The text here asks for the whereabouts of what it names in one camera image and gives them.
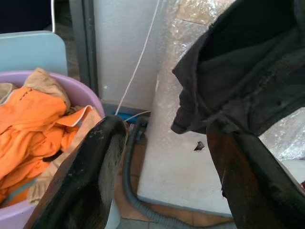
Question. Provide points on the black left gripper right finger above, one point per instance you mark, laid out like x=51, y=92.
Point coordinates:
x=252, y=188

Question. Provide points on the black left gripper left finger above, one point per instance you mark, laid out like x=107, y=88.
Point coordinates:
x=78, y=181

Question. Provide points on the black garment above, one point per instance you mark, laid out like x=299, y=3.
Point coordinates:
x=240, y=71

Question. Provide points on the orange garment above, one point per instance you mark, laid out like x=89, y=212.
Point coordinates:
x=28, y=126

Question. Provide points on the purple plastic laundry basin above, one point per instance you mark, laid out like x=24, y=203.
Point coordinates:
x=81, y=91

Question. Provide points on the beige garment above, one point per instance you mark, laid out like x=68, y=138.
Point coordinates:
x=45, y=82

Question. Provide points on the light blue chair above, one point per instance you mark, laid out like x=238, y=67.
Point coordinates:
x=31, y=52

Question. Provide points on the clear bubble wrap sheet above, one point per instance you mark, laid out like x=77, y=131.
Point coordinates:
x=174, y=47

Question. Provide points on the dark grey door frame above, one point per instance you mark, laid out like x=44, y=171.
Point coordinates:
x=83, y=45

